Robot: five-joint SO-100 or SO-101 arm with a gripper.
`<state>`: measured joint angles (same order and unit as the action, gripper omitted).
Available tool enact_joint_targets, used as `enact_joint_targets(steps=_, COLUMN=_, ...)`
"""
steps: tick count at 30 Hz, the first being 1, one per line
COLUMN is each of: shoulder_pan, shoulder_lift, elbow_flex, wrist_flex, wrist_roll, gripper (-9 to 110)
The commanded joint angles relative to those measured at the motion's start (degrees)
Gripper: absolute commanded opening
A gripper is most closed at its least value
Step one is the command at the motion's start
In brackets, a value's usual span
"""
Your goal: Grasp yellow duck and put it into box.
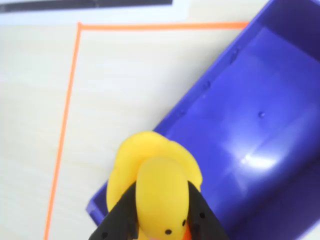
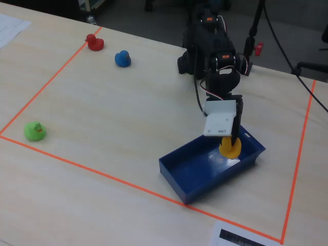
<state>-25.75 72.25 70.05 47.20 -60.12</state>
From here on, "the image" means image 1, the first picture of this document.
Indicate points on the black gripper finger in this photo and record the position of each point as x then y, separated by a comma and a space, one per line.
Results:
205, 220
120, 217

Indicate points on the yellow rubber duck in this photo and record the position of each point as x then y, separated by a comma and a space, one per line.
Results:
160, 180

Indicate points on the blue plastic box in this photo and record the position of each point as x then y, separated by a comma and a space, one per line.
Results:
250, 112

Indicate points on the orange tape strip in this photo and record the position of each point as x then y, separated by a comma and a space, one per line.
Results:
63, 130
162, 26

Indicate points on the white paper with black bar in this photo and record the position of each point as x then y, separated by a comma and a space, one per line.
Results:
125, 13

